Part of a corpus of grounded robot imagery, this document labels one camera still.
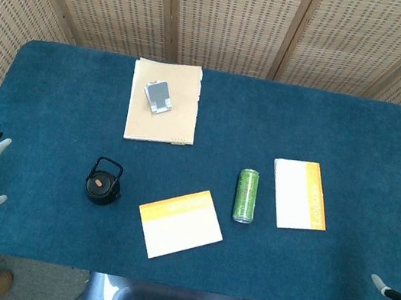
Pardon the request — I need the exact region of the small black teapot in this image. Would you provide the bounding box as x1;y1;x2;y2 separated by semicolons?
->
81;154;129;210

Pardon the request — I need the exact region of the blue table cloth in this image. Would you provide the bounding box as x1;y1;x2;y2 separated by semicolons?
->
0;31;401;300

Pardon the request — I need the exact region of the orange white Lexicon notepad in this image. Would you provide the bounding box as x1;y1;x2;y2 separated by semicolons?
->
130;178;231;271
262;155;338;237

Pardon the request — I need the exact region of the green drink can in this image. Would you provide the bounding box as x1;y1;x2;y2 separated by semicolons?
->
230;166;262;225

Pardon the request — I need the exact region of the brown cover spiral notebook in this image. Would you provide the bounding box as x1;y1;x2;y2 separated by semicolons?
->
121;54;208;152

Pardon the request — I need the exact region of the white grey phone stand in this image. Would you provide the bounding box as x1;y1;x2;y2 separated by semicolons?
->
139;77;178;118

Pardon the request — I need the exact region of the woven wooden folding screen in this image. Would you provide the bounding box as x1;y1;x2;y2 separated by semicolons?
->
0;0;401;220

